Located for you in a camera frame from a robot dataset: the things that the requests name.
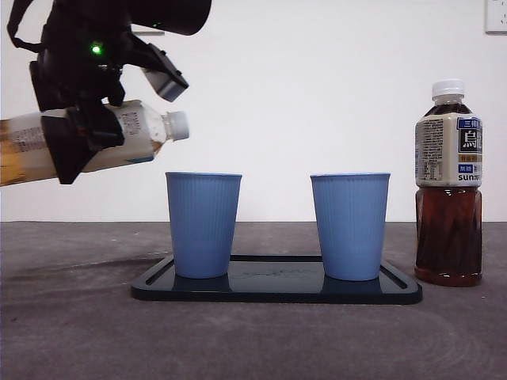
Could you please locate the yellow tea bottle white label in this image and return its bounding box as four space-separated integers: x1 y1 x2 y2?
0 99 190 188

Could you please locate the dark tea bottle beige label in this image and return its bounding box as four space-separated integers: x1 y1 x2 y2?
414 78 484 288

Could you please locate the blue ribbed plastic cup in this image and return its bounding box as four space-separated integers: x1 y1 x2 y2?
165 171 244 279
310 172 393 283

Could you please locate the dark blue plastic tray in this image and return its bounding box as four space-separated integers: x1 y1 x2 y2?
131 254 424 306

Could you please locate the pale grey left wrist camera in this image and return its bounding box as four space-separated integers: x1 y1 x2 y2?
140 42 190 103

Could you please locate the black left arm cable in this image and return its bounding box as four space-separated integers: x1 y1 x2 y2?
7 0 45 52

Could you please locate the white wall socket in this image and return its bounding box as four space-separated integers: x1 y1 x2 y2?
485 0 507 34

